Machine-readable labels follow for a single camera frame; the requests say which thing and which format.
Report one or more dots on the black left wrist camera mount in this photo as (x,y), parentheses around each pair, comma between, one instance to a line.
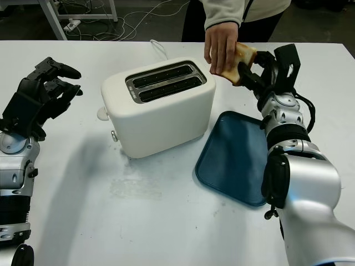
(19,110)

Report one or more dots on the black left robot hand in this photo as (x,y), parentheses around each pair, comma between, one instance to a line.
(52,86)

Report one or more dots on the slice of toast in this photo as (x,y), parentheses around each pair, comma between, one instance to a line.
(241,63)

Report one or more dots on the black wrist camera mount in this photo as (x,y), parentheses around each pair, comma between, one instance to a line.
(19,110)
(287,63)

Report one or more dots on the white power strip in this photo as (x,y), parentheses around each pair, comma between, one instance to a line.
(72,25)

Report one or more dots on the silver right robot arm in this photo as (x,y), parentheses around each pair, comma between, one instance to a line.
(305,180)

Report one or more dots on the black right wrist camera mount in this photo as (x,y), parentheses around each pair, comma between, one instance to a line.
(287,63)

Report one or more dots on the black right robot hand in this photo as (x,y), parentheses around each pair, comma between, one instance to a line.
(255,81)

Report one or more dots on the white metal table frame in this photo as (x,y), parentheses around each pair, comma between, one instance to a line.
(55,16)

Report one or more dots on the blue plastic tray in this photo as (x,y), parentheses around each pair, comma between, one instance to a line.
(230,158)

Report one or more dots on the person's bare hand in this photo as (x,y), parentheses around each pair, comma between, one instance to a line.
(222,47)

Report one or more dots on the white two-slot toaster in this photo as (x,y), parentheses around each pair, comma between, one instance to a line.
(161,124)

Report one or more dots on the person in cream jacket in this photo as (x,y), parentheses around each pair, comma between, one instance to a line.
(230,11)

